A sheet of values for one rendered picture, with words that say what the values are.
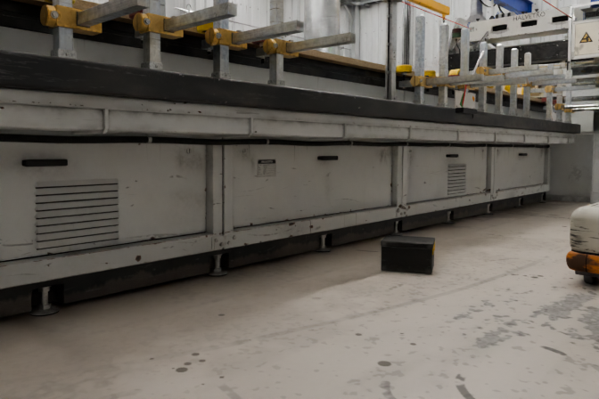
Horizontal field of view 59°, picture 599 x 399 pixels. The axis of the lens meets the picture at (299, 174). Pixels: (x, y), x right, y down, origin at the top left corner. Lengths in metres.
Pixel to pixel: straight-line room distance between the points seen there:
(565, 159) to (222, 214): 4.00
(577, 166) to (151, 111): 4.42
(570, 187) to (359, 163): 3.10
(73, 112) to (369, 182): 1.68
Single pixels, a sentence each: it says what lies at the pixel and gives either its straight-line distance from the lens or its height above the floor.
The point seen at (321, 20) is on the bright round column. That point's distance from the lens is 7.02.
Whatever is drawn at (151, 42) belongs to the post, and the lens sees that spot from 1.56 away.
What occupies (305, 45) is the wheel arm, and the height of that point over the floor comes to 0.83.
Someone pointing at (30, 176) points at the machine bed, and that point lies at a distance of 1.66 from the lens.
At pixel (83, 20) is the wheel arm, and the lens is 1.43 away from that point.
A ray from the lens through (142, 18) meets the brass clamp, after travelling 1.56.
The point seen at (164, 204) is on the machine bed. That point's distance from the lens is 1.87.
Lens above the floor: 0.49
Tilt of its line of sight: 3 degrees down
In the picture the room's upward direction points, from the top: straight up
